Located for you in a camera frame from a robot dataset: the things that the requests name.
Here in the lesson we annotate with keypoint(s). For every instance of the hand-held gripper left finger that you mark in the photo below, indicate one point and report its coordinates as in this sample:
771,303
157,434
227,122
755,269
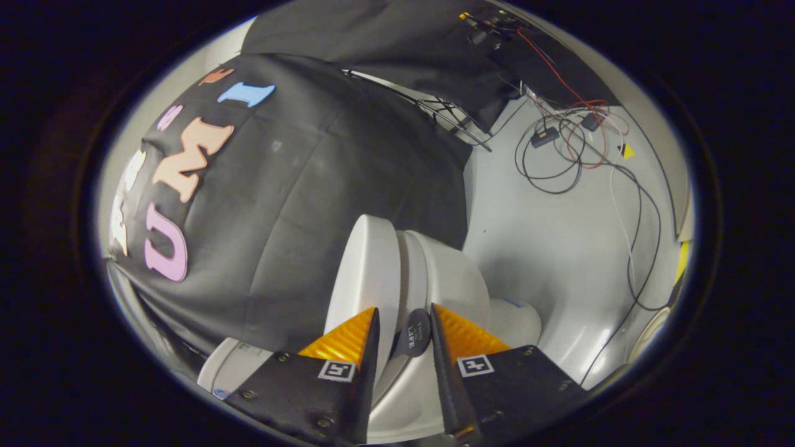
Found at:
366,385

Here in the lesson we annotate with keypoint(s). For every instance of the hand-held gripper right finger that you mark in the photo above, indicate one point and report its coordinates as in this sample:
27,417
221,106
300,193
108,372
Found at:
448,385

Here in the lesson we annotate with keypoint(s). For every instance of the white toilet lid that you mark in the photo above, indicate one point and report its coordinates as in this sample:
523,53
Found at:
366,267

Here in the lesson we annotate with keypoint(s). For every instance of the white ceramic toilet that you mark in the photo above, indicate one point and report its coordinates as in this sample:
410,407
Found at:
459,279

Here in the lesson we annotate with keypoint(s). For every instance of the white toilet seat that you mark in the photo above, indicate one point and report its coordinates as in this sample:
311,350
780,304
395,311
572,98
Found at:
413,273

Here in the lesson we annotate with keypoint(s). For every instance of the black backdrop cloth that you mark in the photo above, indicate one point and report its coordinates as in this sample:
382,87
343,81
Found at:
298,186

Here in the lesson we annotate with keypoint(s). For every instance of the black light stand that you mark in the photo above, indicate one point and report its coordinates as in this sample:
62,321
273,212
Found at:
447,125

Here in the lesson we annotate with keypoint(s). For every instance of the small black adapter box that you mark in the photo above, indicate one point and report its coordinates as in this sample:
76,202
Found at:
545,137

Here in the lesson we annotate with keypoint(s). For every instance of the yellow floor tape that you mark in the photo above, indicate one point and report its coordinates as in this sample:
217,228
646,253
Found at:
628,152

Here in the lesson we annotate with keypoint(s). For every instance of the black cloth covered table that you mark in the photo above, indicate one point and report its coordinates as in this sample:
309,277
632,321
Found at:
559,74

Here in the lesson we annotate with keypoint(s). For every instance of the orange and black gripper device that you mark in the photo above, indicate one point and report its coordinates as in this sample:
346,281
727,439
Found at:
490,25

